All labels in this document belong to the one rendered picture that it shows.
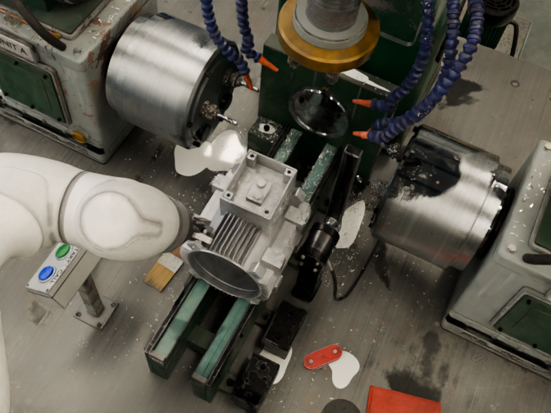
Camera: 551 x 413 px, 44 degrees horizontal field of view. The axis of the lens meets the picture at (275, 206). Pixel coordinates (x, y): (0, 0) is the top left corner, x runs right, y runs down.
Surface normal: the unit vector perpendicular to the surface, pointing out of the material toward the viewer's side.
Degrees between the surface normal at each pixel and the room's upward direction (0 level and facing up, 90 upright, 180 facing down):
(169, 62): 25
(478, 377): 0
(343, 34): 0
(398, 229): 77
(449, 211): 40
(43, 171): 18
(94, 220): 34
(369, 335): 0
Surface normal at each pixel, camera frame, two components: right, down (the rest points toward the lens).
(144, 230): 0.86, 0.24
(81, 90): -0.44, 0.76
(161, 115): -0.40, 0.59
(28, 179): 0.14, -0.64
